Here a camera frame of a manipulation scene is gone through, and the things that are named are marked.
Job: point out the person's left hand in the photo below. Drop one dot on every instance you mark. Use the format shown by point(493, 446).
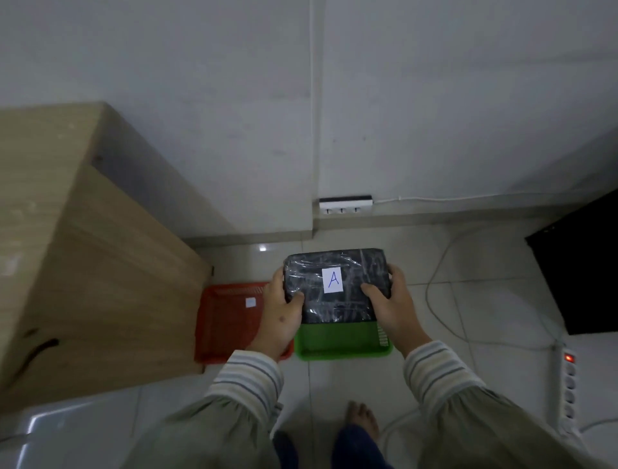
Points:
point(277, 319)

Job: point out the person's leg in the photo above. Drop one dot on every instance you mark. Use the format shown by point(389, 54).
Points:
point(286, 452)
point(359, 449)

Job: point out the person's right leg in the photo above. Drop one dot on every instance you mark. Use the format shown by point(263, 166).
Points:
point(359, 449)

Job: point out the orange plastic basket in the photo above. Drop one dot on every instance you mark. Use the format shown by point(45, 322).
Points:
point(227, 323)

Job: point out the person's left thumb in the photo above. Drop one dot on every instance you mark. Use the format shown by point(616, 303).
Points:
point(296, 297)

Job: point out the white floor power strip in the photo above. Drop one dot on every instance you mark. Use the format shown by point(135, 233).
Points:
point(569, 386)

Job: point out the black plastic-wrapped package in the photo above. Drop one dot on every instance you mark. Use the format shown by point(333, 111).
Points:
point(338, 304)

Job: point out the green plastic basket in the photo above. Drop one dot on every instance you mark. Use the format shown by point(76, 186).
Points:
point(338, 340)

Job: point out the person's left forearm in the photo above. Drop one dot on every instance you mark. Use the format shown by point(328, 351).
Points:
point(227, 415)

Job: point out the person's right forearm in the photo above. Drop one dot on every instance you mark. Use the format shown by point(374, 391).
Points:
point(463, 410)

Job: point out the person's right foot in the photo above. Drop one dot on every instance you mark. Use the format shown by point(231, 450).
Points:
point(362, 419)

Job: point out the person's left leg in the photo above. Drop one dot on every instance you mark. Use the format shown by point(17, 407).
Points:
point(286, 452)

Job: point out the black flat panel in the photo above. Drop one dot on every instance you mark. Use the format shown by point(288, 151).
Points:
point(579, 270)

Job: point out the person's right thumb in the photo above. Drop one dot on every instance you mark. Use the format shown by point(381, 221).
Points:
point(372, 291)

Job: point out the light wooden cabinet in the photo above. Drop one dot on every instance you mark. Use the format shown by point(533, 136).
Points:
point(72, 251)

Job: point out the white wall power strip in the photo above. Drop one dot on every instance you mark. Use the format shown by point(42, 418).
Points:
point(345, 205)

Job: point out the person's right hand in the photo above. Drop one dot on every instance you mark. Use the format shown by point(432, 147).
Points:
point(398, 319)

